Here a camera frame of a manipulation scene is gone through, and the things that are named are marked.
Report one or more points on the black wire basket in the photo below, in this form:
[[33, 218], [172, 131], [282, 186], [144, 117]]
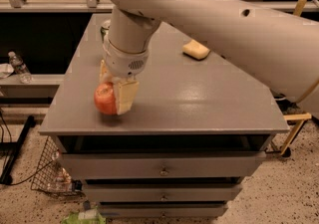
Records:
[[51, 178]]

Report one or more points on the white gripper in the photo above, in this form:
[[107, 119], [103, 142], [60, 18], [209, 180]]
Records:
[[125, 63]]

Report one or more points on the red apple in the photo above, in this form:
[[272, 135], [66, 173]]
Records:
[[104, 99]]

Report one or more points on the green soda can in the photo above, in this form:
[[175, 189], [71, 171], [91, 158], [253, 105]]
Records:
[[104, 30]]

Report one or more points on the middle grey drawer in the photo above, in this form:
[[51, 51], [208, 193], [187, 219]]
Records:
[[161, 192]]

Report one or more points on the bottom grey drawer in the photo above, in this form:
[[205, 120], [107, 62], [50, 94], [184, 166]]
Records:
[[161, 211]]

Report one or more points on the grey drawer cabinet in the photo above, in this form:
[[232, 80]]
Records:
[[182, 106]]

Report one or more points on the top grey drawer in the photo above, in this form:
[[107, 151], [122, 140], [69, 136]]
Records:
[[157, 166]]

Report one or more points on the black metal stand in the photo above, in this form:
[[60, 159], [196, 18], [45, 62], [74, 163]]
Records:
[[11, 151]]

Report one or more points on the clear plastic water bottle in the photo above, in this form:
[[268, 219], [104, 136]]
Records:
[[20, 67]]

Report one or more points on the grey drawer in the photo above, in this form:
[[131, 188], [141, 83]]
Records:
[[161, 192], [157, 166], [161, 211]]

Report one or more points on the yellow sponge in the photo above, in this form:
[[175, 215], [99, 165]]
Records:
[[195, 50]]

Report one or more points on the green wipes packet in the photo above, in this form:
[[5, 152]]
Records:
[[91, 216]]

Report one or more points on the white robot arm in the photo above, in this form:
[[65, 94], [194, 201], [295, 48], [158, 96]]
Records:
[[278, 49]]

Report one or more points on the crumpled white paper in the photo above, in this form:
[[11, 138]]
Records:
[[6, 70]]

